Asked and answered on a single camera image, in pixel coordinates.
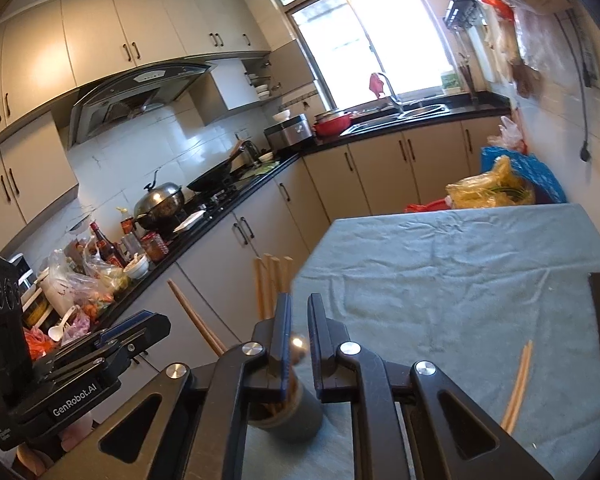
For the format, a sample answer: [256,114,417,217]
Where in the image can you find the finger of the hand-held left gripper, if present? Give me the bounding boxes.
[32,342,141,377]
[92,310,172,349]

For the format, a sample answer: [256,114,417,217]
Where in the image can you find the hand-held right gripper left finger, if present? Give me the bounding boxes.
[45,291,293,480]

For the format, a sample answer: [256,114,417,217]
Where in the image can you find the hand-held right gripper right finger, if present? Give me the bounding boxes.
[307,292,556,480]

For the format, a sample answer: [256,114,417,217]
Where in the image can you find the grey utensil holder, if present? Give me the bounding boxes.
[246,377,325,443]

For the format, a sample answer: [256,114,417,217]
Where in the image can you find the person's left hand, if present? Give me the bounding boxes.
[15,410,101,479]

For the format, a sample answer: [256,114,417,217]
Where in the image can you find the pink plastic bag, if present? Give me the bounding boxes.
[62,310,93,343]

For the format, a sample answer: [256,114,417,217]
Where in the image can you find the orange plastic bag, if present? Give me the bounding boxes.
[24,327,63,358]

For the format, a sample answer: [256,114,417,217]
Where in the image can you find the white storage rack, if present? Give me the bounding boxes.
[10,255,51,331]

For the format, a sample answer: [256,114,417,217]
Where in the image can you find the white plastic spoon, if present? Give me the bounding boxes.
[47,304,80,342]

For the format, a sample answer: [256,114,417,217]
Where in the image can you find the clear plastic bag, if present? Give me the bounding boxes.
[82,245,131,293]
[45,250,116,311]

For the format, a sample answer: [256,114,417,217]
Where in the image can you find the dark sauce bottle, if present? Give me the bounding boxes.
[89,221,123,267]

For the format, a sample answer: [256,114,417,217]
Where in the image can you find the red sauce jar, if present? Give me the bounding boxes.
[141,232,168,263]

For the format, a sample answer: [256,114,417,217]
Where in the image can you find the beige lower cabinets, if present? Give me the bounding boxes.
[95,115,512,361]

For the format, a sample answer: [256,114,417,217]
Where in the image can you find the beige cabinets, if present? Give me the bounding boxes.
[0,0,273,226]
[95,115,512,361]

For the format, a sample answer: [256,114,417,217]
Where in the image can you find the yellow capped oil bottle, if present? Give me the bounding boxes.
[117,207,141,246]

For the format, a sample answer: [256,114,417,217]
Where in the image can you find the white tray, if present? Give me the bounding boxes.
[172,210,208,233]

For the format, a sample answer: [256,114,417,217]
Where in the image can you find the teal tablecloth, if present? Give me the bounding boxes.
[242,202,600,480]

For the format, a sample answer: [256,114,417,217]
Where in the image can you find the lidded steel wok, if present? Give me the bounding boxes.
[132,170,186,231]

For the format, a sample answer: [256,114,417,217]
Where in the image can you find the black gas stove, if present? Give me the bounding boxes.
[187,187,241,213]

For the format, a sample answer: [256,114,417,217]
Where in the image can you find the red plastic bag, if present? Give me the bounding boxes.
[405,197,453,213]

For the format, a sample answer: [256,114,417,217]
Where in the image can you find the black wok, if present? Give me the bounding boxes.
[186,140,248,193]

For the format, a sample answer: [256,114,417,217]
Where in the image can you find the steel kettle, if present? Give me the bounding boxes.
[240,140,262,167]

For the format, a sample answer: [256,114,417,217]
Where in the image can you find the steel countertop appliance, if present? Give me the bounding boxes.
[264,114,315,153]

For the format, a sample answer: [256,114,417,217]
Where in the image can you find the red pot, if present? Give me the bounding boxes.
[312,110,353,137]

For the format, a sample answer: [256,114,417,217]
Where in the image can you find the yellow plastic bag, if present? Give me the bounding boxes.
[445,156,537,209]

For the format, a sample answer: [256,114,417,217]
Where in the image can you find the grey range hood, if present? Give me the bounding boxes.
[69,61,217,148]

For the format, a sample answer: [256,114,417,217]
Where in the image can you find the steel sink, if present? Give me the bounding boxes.
[341,103,451,136]

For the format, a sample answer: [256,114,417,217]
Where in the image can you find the chrome faucet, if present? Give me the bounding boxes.
[377,72,405,113]

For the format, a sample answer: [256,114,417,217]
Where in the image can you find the white plastic bag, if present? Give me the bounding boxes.
[487,116,526,153]

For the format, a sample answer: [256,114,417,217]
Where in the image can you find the blue plastic bag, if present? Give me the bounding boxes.
[481,146,567,205]

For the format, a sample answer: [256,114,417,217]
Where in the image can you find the dark chopstick holder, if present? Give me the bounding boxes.
[457,62,478,98]

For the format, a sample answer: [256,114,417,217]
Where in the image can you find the beige upper cabinets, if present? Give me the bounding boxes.
[0,0,273,226]

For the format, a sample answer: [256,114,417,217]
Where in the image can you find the kitchen window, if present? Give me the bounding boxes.
[260,0,461,111]

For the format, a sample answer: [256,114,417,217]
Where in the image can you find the hanging plastic bags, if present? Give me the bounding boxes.
[472,0,581,98]

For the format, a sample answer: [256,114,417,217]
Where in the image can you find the black power cable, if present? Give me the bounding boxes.
[555,10,593,163]

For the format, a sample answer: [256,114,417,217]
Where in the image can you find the black wall rack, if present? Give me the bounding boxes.
[442,0,486,31]

